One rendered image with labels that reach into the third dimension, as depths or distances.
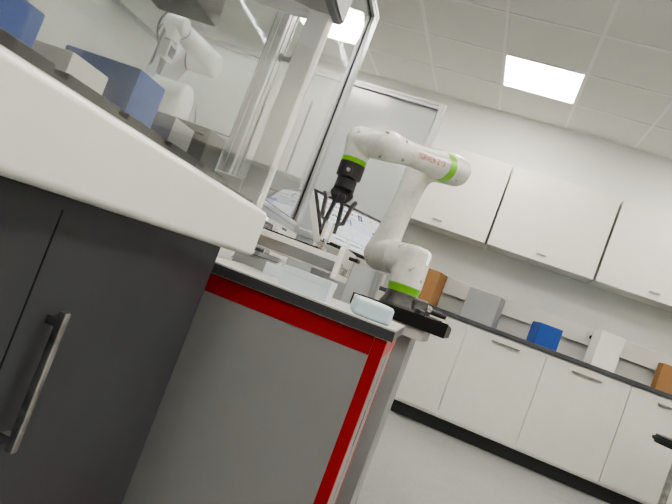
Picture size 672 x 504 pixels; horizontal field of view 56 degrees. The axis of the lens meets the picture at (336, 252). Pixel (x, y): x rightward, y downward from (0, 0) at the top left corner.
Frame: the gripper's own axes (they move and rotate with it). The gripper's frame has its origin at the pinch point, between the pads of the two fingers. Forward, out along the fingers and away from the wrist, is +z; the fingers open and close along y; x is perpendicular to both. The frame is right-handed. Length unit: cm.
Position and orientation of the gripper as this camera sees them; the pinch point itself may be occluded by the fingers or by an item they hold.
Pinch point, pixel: (327, 232)
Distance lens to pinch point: 223.6
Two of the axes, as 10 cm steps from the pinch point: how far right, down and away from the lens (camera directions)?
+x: 1.4, 0.9, 9.9
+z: -3.5, 9.4, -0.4
